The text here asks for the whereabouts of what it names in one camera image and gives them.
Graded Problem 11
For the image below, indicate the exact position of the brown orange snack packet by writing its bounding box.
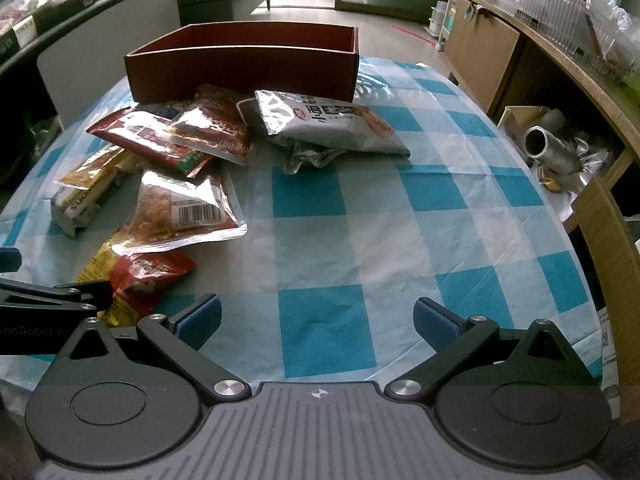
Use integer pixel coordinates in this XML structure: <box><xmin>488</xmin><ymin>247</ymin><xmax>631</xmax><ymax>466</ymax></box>
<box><xmin>167</xmin><ymin>84</ymin><xmax>252</xmax><ymax>166</ymax></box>

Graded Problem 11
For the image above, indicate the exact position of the yellow wrapped snack bar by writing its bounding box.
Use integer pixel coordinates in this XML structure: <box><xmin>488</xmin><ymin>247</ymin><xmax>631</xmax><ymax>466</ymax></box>
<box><xmin>56</xmin><ymin>144</ymin><xmax>127</xmax><ymax>191</ymax></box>

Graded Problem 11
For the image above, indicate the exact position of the brown vacuum meat packet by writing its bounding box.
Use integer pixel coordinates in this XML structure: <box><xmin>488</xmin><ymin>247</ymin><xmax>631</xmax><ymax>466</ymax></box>
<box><xmin>283</xmin><ymin>140</ymin><xmax>346</xmax><ymax>174</ymax></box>

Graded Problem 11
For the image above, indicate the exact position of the black box on cabinet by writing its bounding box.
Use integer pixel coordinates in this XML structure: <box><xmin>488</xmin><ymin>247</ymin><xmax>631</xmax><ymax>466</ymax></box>
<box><xmin>1</xmin><ymin>0</ymin><xmax>96</xmax><ymax>63</ymax></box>

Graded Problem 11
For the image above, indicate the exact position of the blue white checkered tablecloth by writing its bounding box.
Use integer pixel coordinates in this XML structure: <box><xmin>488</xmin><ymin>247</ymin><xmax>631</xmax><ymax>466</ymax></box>
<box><xmin>0</xmin><ymin>55</ymin><xmax>604</xmax><ymax>392</ymax></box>

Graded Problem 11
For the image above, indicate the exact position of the orange barcode snack packet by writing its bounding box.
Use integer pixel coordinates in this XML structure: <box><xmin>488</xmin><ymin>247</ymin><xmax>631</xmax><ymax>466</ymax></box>
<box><xmin>113</xmin><ymin>167</ymin><xmax>247</xmax><ymax>256</ymax></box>

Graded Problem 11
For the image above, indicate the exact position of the red cardboard box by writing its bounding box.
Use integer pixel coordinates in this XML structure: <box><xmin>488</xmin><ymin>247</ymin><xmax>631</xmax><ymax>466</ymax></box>
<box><xmin>125</xmin><ymin>21</ymin><xmax>360</xmax><ymax>104</ymax></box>

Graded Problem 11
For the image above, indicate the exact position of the white boxed snack pack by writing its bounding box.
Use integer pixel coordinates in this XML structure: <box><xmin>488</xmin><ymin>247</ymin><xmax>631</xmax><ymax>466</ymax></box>
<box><xmin>50</xmin><ymin>155</ymin><xmax>137</xmax><ymax>238</ymax></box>

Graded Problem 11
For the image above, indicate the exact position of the red yellow Trolli bag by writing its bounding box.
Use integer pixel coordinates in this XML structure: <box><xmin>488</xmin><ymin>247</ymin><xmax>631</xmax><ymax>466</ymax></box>
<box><xmin>77</xmin><ymin>232</ymin><xmax>196</xmax><ymax>327</ymax></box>

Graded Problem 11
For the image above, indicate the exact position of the silver metal pipe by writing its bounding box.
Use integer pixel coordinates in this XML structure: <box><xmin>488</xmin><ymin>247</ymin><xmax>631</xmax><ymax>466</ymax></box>
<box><xmin>524</xmin><ymin>126</ymin><xmax>580</xmax><ymax>176</ymax></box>

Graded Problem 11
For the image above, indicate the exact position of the wooden sideboard cabinet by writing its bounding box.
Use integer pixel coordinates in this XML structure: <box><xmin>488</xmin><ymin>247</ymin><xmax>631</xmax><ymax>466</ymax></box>
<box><xmin>444</xmin><ymin>0</ymin><xmax>640</xmax><ymax>221</ymax></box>

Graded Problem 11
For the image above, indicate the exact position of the red green snack packet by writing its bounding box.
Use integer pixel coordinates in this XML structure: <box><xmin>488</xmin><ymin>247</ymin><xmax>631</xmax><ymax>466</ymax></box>
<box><xmin>87</xmin><ymin>108</ymin><xmax>213</xmax><ymax>178</ymax></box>

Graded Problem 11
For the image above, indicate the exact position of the grey white side cabinet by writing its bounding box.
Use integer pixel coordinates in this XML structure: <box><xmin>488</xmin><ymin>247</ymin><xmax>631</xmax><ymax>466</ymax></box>
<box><xmin>1</xmin><ymin>0</ymin><xmax>180</xmax><ymax>126</ymax></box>

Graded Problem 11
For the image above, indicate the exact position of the clear plastic tray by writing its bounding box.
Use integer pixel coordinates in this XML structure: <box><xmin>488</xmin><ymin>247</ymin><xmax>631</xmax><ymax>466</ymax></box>
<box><xmin>485</xmin><ymin>0</ymin><xmax>639</xmax><ymax>88</ymax></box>

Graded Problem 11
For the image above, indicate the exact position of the silver noodle snack bag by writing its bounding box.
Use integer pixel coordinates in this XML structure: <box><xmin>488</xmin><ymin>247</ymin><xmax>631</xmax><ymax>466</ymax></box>
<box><xmin>235</xmin><ymin>90</ymin><xmax>410</xmax><ymax>157</ymax></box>

